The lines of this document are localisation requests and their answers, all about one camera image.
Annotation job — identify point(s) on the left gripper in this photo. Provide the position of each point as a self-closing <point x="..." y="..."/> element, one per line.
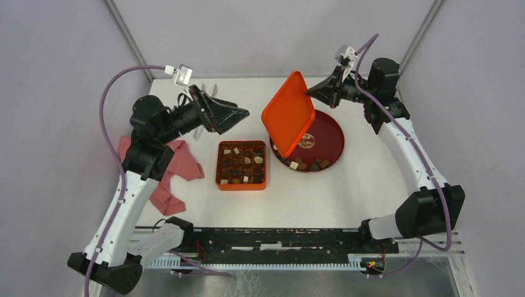
<point x="223" y="114"/>

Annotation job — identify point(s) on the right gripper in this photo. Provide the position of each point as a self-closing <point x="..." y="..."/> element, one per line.
<point x="327" y="92"/>

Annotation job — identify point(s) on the orange box lid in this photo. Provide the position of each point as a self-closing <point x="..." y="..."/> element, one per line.
<point x="289" y="114"/>

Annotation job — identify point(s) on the orange chocolate box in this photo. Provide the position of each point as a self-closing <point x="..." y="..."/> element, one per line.
<point x="236" y="169"/>

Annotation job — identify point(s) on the metal serving tongs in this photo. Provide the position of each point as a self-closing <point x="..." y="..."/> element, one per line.
<point x="205" y="113"/>

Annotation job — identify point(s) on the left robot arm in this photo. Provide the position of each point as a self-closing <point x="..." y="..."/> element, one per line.
<point x="111" y="258"/>

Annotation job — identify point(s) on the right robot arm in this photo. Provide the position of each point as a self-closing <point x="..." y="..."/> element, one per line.
<point x="433" y="204"/>

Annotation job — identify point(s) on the red round tray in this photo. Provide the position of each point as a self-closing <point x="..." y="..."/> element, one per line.
<point x="319" y="148"/>

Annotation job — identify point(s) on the pink cloth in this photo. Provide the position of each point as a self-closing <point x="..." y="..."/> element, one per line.
<point x="184" y="165"/>

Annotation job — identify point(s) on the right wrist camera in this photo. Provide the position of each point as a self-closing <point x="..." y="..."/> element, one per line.
<point x="346" y="56"/>

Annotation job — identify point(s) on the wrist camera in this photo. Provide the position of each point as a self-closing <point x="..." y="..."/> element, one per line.
<point x="346" y="56"/>
<point x="182" y="75"/>

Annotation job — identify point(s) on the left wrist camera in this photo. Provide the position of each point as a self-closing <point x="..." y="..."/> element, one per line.
<point x="182" y="75"/>

